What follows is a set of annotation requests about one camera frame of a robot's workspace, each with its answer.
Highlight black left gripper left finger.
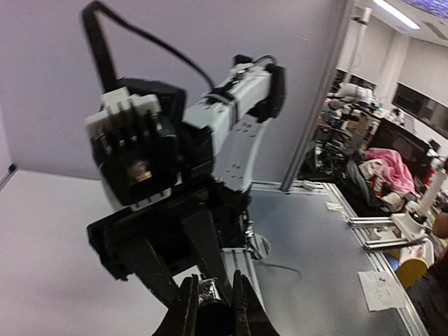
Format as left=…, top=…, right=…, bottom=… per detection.
left=153, top=274, right=199, bottom=336

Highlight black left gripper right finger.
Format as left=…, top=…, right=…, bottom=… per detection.
left=232, top=270, right=279, bottom=336

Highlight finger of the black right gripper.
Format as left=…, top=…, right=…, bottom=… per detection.
left=181, top=206, right=232, bottom=298
left=122, top=237, right=179, bottom=307

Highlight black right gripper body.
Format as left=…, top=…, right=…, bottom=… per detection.
left=86, top=183, right=251, bottom=280

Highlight glitter nail polish bottle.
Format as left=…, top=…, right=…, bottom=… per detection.
left=198, top=279, right=221, bottom=306

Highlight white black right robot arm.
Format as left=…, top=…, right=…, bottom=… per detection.
left=85, top=55, right=286, bottom=306

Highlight white desk robot arm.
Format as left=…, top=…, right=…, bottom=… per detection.
left=391, top=160, right=447, bottom=243

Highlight white paper sheet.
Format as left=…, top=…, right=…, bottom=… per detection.
left=358, top=271, right=406, bottom=312

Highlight yellow round container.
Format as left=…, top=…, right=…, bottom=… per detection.
left=395, top=258, right=428, bottom=289

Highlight pink cloth pile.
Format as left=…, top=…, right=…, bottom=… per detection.
left=365, top=148, right=415, bottom=195

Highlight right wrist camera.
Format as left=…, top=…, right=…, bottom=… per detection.
left=85, top=85, right=186, bottom=209

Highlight black right camera cable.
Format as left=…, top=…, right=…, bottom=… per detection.
left=80, top=1, right=216, bottom=95

